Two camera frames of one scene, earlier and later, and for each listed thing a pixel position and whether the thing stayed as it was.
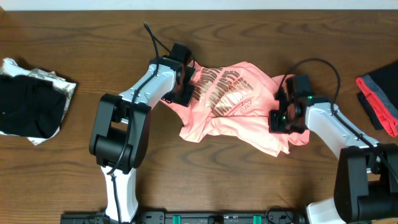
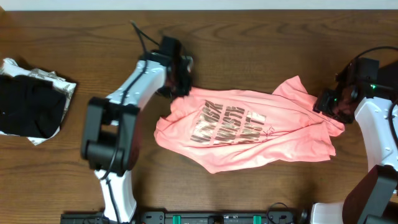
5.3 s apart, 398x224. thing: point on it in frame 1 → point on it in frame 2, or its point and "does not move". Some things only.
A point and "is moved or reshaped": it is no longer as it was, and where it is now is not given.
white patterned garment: [10, 68] does not move
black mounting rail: [191, 217] does not move
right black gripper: [274, 127] → [321, 104]
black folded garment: [30, 107] does not move
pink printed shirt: [232, 103] is moved or reshaped
